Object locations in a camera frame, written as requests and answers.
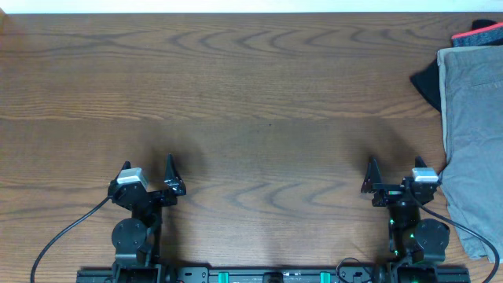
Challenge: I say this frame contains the grey shorts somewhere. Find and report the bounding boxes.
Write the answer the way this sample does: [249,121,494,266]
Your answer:
[437,46,502,263]

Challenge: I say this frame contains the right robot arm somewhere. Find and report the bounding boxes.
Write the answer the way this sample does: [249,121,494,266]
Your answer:
[361,156,450,282]

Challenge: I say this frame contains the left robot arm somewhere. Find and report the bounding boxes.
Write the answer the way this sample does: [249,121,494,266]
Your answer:
[104,154,186,283]

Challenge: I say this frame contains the black garment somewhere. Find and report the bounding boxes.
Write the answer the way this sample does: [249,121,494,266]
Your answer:
[409,60,442,112]

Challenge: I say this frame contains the dark grey red-trimmed garment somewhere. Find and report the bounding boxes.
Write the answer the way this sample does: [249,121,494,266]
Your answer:
[451,19,502,47]

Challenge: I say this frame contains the left black camera cable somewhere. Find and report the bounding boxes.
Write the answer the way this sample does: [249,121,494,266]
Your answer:
[30,195,113,283]

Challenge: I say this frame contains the black camera cable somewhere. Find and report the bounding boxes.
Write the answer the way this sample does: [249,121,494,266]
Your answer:
[30,195,113,283]
[408,187,501,283]

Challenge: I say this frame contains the right black camera cable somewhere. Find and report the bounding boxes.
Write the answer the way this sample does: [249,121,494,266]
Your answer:
[408,187,501,283]

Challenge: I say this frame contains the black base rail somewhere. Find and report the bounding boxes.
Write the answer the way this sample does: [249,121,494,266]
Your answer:
[76,266,471,283]

